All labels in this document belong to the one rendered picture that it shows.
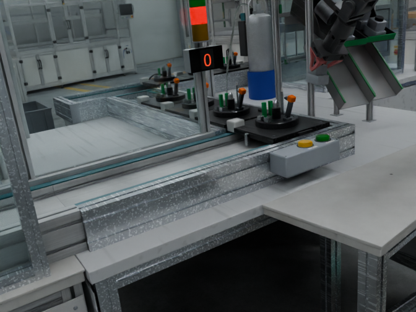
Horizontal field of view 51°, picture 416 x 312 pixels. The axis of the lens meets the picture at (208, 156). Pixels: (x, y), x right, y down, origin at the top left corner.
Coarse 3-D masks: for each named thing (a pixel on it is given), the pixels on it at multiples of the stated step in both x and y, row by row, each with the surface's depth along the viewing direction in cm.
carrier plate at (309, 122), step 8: (248, 120) 152; (304, 120) 145; (312, 120) 144; (320, 120) 143; (240, 128) 143; (248, 128) 142; (256, 128) 141; (288, 128) 137; (296, 128) 136; (304, 128) 136; (312, 128) 136; (320, 128) 138; (256, 136) 135; (264, 136) 132; (272, 136) 131; (280, 136) 130; (288, 136) 132; (296, 136) 133
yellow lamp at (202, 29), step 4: (196, 24) 134; (200, 24) 131; (204, 24) 132; (192, 28) 133; (196, 28) 132; (200, 28) 131; (204, 28) 132; (192, 32) 134; (196, 32) 132; (200, 32) 132; (204, 32) 132; (196, 36) 132; (200, 36) 132; (204, 36) 132; (208, 36) 134; (196, 40) 133; (200, 40) 133; (204, 40) 133
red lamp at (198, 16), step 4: (192, 8) 130; (196, 8) 130; (200, 8) 130; (204, 8) 131; (192, 12) 131; (196, 12) 130; (200, 12) 130; (204, 12) 131; (192, 16) 131; (196, 16) 130; (200, 16) 130; (204, 16) 131; (192, 20) 132; (196, 20) 131; (200, 20) 131; (204, 20) 131; (192, 24) 132
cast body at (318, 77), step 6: (324, 66) 138; (312, 72) 139; (318, 72) 138; (324, 72) 139; (306, 78) 142; (312, 78) 140; (318, 78) 137; (324, 78) 138; (318, 84) 138; (324, 84) 139
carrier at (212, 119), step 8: (232, 96) 162; (232, 104) 162; (216, 112) 160; (224, 112) 158; (232, 112) 158; (240, 112) 158; (248, 112) 161; (256, 112) 162; (216, 120) 156; (224, 120) 155
